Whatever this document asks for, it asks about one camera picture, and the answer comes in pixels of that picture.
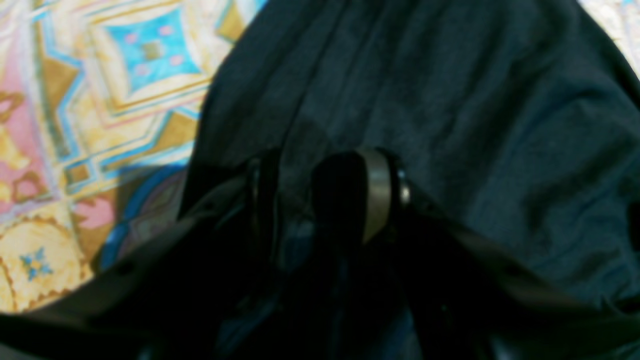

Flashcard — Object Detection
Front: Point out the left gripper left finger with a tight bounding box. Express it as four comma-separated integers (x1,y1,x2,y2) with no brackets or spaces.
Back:
1,149,281,351

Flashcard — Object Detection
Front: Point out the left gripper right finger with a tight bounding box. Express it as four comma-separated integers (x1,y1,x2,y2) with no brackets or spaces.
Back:
312,148,639,351

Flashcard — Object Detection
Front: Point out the black long-sleeve t-shirt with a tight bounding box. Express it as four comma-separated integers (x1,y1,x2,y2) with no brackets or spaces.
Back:
95,0,640,360

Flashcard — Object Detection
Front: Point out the patterned tile tablecloth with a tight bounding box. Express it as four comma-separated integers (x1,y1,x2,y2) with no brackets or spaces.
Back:
1,0,639,312

